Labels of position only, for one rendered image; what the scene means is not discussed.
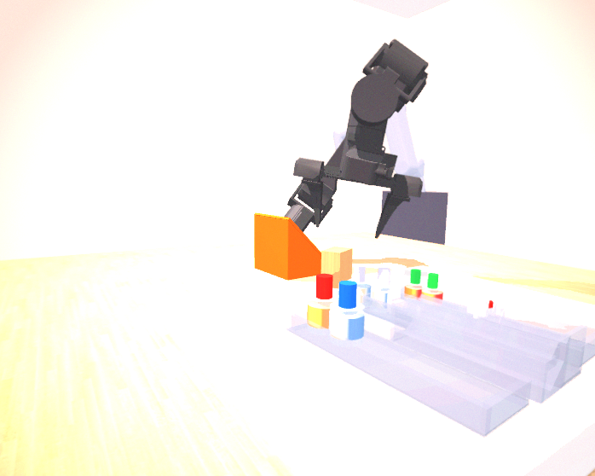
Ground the yellow jar with red lid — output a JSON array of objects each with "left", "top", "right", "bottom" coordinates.
[{"left": 307, "top": 274, "right": 338, "bottom": 329}]

